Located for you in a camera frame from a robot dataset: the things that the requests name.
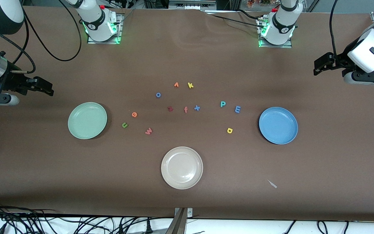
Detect metal table edge bracket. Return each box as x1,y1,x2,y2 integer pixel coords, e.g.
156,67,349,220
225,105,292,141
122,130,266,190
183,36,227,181
166,207,193,234

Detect blue plate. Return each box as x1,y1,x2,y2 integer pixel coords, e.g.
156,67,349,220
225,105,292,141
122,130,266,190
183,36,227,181
259,107,298,145

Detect black cable on table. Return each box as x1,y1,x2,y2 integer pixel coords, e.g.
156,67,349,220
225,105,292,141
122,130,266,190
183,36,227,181
203,9,266,30

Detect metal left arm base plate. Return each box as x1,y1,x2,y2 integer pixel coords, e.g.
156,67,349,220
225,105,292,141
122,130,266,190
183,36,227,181
258,19,293,49

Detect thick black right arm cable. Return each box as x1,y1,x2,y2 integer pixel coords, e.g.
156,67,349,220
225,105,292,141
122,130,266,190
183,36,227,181
21,0,82,62

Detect aluminium frame profile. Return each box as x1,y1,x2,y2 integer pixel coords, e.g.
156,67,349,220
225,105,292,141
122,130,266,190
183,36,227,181
168,0,217,10

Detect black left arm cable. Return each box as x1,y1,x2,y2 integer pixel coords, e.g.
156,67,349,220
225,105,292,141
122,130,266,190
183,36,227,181
329,0,339,61

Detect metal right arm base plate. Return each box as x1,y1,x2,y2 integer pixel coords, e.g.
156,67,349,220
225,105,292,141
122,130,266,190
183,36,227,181
87,14,123,45

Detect light green plate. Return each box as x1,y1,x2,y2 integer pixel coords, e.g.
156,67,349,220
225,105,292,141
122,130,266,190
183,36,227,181
68,102,107,140

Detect beige plate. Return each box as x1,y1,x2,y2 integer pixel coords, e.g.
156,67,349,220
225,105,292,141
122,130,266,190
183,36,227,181
161,147,204,190

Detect black floor cable tangle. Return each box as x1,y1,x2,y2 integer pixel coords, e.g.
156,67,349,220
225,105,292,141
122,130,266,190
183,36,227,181
0,201,174,234

